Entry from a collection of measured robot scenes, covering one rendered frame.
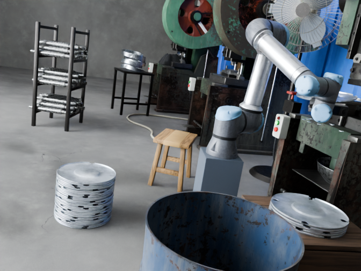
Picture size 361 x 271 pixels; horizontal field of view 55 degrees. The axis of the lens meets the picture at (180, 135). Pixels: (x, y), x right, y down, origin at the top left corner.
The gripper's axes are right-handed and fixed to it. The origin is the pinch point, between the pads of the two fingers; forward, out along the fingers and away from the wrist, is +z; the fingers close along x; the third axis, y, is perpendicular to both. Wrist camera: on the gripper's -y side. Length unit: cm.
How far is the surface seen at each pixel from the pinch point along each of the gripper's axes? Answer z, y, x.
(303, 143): 22.3, 5.0, 28.3
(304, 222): -57, 0, 36
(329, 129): 9.4, -5.3, 14.7
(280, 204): -49, 9, 35
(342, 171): -11.8, -13.7, 28.0
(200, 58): 302, 163, 12
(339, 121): 14.2, -9.1, 10.3
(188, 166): 47, 78, 71
